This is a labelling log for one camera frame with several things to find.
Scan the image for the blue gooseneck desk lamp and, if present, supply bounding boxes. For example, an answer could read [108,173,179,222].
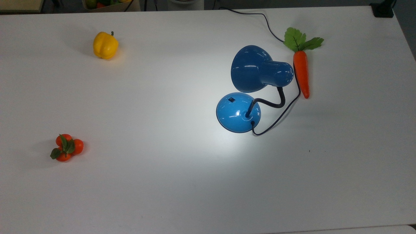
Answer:
[216,45,294,134]

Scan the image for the orange toy carrot green leaves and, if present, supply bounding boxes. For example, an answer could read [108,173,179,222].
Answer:
[283,27,324,99]

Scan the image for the white round base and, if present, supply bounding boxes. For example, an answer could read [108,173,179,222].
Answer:
[167,0,205,11]

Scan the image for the yellow toy bell pepper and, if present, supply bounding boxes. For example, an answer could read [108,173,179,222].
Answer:
[93,31,119,60]

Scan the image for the orange tangerine cluster with leaves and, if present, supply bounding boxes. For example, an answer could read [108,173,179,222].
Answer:
[50,134,84,162]

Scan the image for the box of toy fruit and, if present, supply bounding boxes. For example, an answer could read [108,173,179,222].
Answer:
[82,0,141,13]

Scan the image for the black table clamp block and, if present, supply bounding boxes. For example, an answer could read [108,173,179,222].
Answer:
[370,0,396,18]

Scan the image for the beige wooden board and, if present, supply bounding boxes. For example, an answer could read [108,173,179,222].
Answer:
[0,0,45,13]

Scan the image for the black lamp power cable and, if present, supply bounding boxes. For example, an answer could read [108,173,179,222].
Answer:
[219,6,301,136]

